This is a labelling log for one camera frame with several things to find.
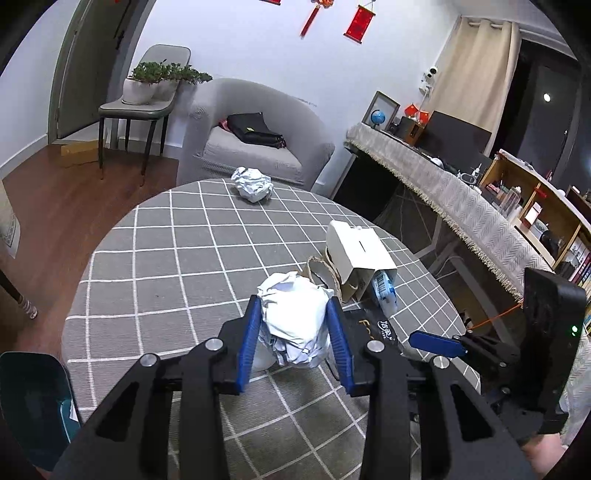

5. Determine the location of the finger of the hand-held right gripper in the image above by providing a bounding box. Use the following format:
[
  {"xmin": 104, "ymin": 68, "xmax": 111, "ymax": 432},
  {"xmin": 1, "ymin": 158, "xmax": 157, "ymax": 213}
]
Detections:
[{"xmin": 409, "ymin": 331, "xmax": 491, "ymax": 366}]

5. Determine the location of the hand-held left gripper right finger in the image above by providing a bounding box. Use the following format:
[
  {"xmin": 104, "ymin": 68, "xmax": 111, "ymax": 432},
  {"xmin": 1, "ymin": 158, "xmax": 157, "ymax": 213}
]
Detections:
[{"xmin": 325, "ymin": 298, "xmax": 539, "ymax": 480}]

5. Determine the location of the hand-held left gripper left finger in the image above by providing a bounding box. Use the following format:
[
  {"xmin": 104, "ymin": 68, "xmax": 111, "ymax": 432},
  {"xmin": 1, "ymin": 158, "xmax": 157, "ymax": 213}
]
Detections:
[{"xmin": 55, "ymin": 295, "xmax": 264, "ymax": 480}]

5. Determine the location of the white paper ball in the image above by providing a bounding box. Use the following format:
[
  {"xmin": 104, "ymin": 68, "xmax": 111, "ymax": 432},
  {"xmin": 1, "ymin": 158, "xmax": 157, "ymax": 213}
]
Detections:
[
  {"xmin": 257, "ymin": 272, "xmax": 334, "ymax": 369},
  {"xmin": 231, "ymin": 167, "xmax": 273, "ymax": 204}
]

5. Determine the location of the teal trash bin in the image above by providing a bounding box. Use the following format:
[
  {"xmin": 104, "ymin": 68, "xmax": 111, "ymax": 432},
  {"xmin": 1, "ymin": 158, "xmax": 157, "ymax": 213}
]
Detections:
[{"xmin": 0, "ymin": 352, "xmax": 84, "ymax": 472}]

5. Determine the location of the person's right hand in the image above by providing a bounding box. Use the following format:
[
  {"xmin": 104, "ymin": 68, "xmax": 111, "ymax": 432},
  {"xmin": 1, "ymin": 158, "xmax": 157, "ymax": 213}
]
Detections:
[{"xmin": 526, "ymin": 434, "xmax": 568, "ymax": 478}]

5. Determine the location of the black plastic packet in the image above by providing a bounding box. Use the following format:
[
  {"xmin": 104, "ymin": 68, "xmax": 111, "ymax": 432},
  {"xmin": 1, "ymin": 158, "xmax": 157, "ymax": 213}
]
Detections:
[{"xmin": 344, "ymin": 305, "xmax": 467, "ymax": 365}]

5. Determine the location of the clear plastic bottle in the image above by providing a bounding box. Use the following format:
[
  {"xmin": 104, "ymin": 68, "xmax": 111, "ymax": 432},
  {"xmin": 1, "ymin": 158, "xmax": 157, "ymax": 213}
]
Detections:
[{"xmin": 369, "ymin": 270, "xmax": 400, "ymax": 315}]

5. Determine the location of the white cardboard box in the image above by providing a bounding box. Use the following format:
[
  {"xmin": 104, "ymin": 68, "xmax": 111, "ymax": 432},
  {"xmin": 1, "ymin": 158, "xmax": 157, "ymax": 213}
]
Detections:
[{"xmin": 326, "ymin": 220, "xmax": 398, "ymax": 303}]

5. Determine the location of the wooden shelf unit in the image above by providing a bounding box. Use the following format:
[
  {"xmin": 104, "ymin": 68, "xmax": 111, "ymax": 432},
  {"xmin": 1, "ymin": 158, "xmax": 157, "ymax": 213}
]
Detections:
[{"xmin": 480, "ymin": 150, "xmax": 591, "ymax": 287}]

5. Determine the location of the beige fringed table runner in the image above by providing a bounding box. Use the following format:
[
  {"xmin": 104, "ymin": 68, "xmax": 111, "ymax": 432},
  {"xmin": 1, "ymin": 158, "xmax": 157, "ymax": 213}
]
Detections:
[{"xmin": 346, "ymin": 124, "xmax": 555, "ymax": 301}]

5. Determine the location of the grey armchair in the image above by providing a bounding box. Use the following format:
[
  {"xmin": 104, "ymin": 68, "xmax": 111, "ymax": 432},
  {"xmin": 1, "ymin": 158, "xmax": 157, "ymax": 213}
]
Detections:
[{"xmin": 178, "ymin": 78, "xmax": 335, "ymax": 190}]

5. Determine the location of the black monitor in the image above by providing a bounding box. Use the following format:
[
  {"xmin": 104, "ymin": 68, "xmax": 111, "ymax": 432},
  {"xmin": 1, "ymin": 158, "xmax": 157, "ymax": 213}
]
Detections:
[{"xmin": 418, "ymin": 111, "xmax": 492, "ymax": 167}]

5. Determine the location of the black bag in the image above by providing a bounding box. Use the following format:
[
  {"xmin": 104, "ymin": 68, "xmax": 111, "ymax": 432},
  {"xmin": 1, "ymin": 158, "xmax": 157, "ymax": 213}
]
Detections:
[{"xmin": 226, "ymin": 112, "xmax": 287, "ymax": 149}]

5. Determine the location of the brown wooden box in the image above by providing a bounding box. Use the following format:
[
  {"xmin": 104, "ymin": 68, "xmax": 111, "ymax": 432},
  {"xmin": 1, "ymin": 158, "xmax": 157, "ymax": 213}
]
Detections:
[{"xmin": 398, "ymin": 116, "xmax": 423, "ymax": 144}]

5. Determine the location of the dark table leg with sock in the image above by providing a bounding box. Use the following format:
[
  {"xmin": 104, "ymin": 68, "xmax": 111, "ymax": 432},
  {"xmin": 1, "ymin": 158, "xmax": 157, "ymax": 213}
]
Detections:
[{"xmin": 0, "ymin": 268, "xmax": 38, "ymax": 319}]

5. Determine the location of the flat cardboard box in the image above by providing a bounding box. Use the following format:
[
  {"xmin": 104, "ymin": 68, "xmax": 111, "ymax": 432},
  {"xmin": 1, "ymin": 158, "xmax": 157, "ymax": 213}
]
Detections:
[{"xmin": 60, "ymin": 141, "xmax": 100, "ymax": 168}]

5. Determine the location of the grey dining chair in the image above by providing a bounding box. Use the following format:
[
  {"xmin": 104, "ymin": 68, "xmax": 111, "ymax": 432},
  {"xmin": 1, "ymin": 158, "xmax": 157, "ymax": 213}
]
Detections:
[{"xmin": 98, "ymin": 44, "xmax": 192, "ymax": 178}]

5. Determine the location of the beige patterned tablecloth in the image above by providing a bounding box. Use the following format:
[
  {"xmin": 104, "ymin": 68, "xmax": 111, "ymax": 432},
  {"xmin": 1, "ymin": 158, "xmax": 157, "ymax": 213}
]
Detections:
[{"xmin": 0, "ymin": 180, "xmax": 21, "ymax": 259}]

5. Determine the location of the beige curtain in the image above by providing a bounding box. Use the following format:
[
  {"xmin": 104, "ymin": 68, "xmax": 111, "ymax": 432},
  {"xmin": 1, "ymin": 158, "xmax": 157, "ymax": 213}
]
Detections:
[{"xmin": 425, "ymin": 14, "xmax": 522, "ymax": 134}]

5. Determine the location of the potted plant white pot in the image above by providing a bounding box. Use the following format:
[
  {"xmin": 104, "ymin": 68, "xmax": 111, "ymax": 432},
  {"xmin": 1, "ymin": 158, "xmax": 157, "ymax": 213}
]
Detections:
[
  {"xmin": 157, "ymin": 64, "xmax": 213, "ymax": 100},
  {"xmin": 122, "ymin": 62, "xmax": 162, "ymax": 106}
]

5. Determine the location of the grey door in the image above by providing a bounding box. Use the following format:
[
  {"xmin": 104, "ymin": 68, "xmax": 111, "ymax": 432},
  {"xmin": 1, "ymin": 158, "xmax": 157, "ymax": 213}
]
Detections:
[{"xmin": 48, "ymin": 0, "xmax": 158, "ymax": 139}]

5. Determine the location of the red hanging scroll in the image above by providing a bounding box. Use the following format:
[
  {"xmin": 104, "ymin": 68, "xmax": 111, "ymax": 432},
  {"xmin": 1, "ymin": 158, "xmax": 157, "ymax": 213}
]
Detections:
[{"xmin": 344, "ymin": 4, "xmax": 377, "ymax": 44}]

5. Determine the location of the red knot tassel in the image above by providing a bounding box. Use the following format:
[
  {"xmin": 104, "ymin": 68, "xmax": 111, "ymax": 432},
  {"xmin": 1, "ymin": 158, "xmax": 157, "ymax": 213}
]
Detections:
[{"xmin": 300, "ymin": 0, "xmax": 335, "ymax": 38}]

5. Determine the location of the orange cable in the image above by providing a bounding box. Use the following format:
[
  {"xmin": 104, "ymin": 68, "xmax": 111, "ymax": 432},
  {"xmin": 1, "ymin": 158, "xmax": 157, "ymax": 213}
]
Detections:
[{"xmin": 466, "ymin": 302, "xmax": 527, "ymax": 330}]

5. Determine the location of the picture frame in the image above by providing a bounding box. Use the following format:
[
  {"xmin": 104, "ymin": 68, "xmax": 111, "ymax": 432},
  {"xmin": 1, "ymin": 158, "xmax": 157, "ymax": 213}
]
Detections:
[{"xmin": 361, "ymin": 91, "xmax": 400, "ymax": 132}]

